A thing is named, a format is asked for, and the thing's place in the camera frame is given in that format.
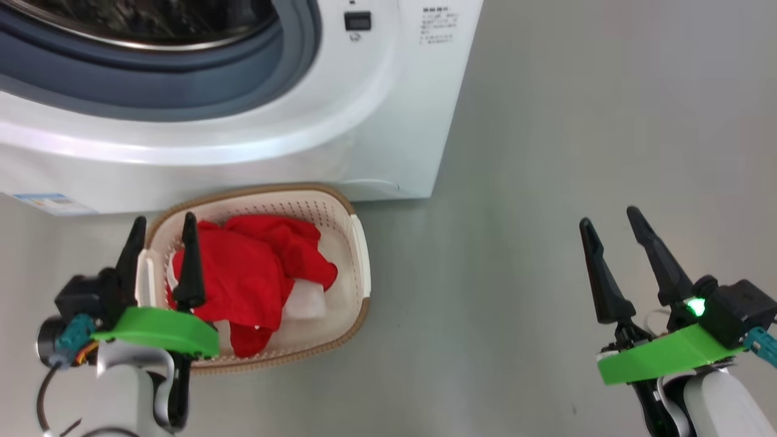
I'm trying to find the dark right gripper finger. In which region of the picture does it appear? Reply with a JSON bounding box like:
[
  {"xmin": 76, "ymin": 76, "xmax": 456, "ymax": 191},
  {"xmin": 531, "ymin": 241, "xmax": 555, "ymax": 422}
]
[
  {"xmin": 626, "ymin": 206, "xmax": 694, "ymax": 307},
  {"xmin": 579, "ymin": 218, "xmax": 637, "ymax": 325}
]

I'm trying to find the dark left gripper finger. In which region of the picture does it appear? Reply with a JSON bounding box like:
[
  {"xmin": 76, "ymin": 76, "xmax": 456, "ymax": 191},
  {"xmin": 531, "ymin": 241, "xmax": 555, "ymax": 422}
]
[
  {"xmin": 114, "ymin": 217, "xmax": 148, "ymax": 305},
  {"xmin": 173, "ymin": 212, "xmax": 207, "ymax": 311}
]

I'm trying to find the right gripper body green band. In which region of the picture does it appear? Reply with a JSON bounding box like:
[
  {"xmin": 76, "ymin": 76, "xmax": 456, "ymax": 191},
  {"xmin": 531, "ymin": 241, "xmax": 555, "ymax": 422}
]
[{"xmin": 597, "ymin": 322, "xmax": 750, "ymax": 386}]

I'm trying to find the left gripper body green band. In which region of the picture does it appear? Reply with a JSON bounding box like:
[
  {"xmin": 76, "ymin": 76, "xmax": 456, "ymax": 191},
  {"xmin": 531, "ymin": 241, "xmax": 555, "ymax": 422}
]
[{"xmin": 91, "ymin": 307, "xmax": 220, "ymax": 360}]

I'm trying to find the red and white garment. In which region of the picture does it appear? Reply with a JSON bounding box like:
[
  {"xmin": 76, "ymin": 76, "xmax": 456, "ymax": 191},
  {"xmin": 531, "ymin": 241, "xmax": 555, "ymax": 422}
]
[{"xmin": 167, "ymin": 214, "xmax": 339, "ymax": 359}]

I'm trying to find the cream perforated laundry basket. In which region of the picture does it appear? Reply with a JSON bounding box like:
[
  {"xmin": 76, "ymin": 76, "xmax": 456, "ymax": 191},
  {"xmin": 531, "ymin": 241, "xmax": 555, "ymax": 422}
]
[{"xmin": 137, "ymin": 183, "xmax": 371, "ymax": 374}]

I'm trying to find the white front-load washing machine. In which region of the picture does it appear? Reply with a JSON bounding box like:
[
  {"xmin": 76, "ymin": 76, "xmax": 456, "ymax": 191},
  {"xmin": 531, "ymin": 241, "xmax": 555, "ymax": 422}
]
[{"xmin": 0, "ymin": 0, "xmax": 484, "ymax": 216}]

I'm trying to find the blue energy label sticker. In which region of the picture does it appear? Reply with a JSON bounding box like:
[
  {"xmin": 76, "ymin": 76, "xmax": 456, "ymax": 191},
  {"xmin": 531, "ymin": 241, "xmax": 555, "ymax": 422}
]
[{"xmin": 12, "ymin": 193, "xmax": 98, "ymax": 217}]

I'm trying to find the round white filter cover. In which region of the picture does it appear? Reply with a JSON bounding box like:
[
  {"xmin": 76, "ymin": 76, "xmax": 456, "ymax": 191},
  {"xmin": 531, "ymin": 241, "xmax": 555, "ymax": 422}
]
[{"xmin": 346, "ymin": 179, "xmax": 401, "ymax": 196}]

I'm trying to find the teal left camera connector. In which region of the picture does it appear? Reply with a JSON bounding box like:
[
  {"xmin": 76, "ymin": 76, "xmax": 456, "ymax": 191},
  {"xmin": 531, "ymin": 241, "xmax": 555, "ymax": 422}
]
[{"xmin": 55, "ymin": 314, "xmax": 98, "ymax": 368}]

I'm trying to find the teal camera connector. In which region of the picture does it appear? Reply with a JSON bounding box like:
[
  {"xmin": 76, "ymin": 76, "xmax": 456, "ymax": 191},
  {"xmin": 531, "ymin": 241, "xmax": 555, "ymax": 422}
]
[
  {"xmin": 744, "ymin": 327, "xmax": 777, "ymax": 368},
  {"xmin": 55, "ymin": 314, "xmax": 98, "ymax": 368}
]

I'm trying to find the teal right camera connector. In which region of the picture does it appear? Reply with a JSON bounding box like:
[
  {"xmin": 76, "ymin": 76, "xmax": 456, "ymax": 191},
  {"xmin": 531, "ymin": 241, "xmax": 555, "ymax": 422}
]
[{"xmin": 744, "ymin": 327, "xmax": 777, "ymax": 368}]

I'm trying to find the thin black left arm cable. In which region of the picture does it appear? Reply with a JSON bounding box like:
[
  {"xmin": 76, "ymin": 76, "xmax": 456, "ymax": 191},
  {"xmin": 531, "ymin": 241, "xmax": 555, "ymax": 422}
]
[{"xmin": 35, "ymin": 364, "xmax": 83, "ymax": 437}]

